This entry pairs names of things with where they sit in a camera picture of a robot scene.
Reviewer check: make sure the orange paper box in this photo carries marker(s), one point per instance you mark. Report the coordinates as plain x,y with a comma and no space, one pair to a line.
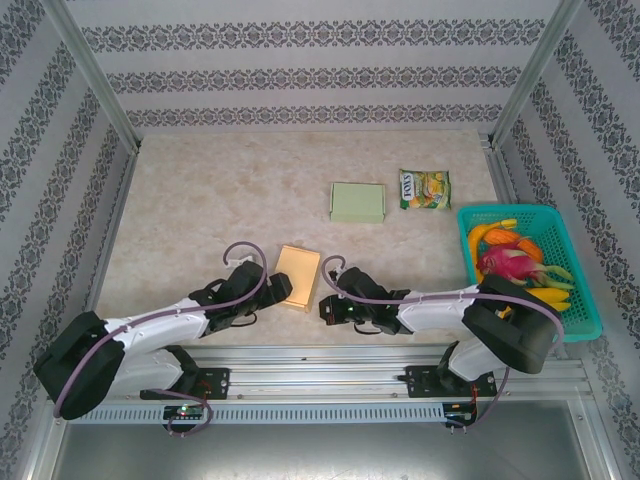
300,275

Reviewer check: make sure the green paper box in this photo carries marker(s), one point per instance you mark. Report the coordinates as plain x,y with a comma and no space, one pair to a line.
356,202

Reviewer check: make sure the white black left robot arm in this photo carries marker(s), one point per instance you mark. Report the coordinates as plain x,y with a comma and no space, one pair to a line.
160,320

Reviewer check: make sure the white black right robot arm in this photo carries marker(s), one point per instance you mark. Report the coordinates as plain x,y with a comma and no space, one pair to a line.
435,312

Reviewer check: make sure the yellow green candy packet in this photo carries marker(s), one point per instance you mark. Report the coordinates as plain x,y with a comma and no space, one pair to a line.
425,190

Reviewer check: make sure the single yellow toy banana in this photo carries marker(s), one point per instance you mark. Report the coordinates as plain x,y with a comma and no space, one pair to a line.
475,237

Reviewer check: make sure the small circuit board green light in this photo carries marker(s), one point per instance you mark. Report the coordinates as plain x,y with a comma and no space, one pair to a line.
182,411

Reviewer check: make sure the pink toy dragon fruit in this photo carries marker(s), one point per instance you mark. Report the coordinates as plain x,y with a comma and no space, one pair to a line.
505,265

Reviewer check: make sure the orange toy mango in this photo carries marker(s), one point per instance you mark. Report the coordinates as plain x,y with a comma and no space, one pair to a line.
500,236

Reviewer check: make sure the teal plastic basket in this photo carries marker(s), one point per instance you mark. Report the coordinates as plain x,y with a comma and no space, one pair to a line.
550,220

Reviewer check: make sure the aluminium mounting rail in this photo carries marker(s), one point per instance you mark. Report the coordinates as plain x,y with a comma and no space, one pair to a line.
310,375

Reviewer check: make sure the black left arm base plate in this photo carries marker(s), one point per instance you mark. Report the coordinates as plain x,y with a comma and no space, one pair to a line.
220,380

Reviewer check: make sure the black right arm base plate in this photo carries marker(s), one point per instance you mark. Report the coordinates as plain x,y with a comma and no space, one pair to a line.
415,382

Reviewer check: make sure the aluminium frame post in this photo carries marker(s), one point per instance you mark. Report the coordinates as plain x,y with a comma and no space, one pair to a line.
535,70
90,70

